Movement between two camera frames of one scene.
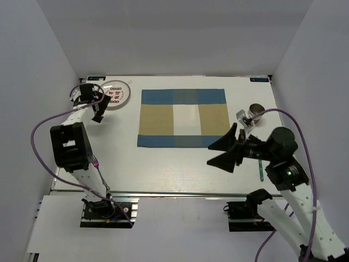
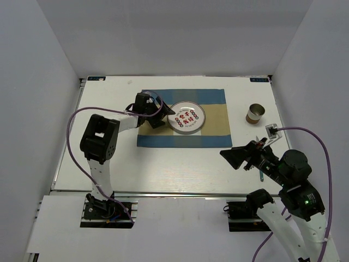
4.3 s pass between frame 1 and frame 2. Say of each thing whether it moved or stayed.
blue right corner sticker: stayed
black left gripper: moved
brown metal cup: stayed
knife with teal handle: stayed
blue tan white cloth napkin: stayed
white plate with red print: moved
